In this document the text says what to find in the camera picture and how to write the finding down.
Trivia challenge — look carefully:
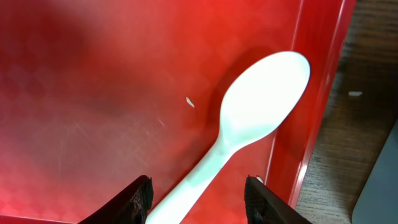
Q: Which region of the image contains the red serving tray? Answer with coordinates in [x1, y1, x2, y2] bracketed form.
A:
[1, 0, 355, 223]

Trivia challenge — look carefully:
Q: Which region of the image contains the white plastic spoon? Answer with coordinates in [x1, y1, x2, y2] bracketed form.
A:
[146, 51, 310, 224]

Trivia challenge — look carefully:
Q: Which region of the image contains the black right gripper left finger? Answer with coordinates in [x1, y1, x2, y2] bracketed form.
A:
[79, 175, 154, 224]

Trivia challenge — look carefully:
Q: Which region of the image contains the grey dishwasher rack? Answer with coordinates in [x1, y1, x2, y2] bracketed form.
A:
[352, 124, 397, 224]

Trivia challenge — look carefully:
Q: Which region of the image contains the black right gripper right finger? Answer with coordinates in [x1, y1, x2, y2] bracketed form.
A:
[244, 176, 311, 224]

